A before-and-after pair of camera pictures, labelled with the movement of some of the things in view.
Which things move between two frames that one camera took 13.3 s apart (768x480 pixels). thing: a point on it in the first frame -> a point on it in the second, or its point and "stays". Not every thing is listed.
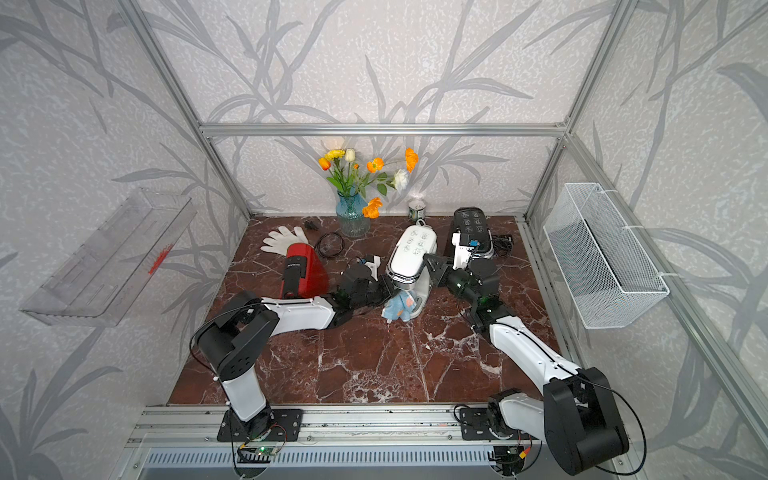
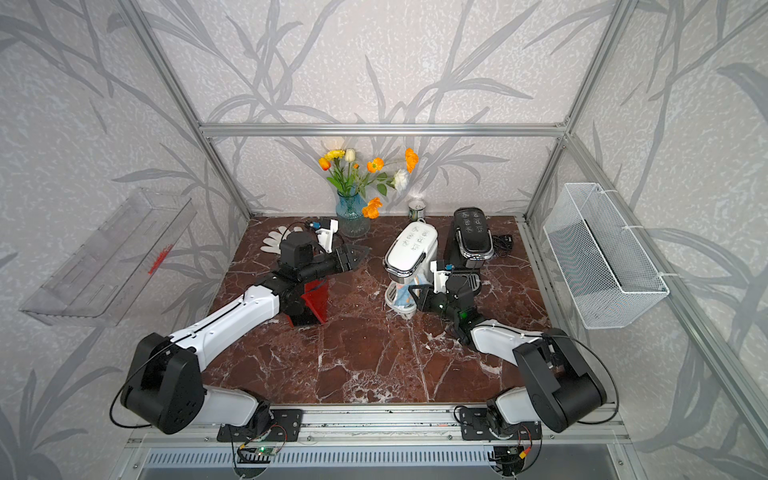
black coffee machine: x=472 y=225 stays
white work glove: x=279 y=241 stays
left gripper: x=386 y=287 -> x=355 y=251
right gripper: x=443 y=269 -> x=423 y=302
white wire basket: x=607 y=277 stays
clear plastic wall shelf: x=108 y=278 stays
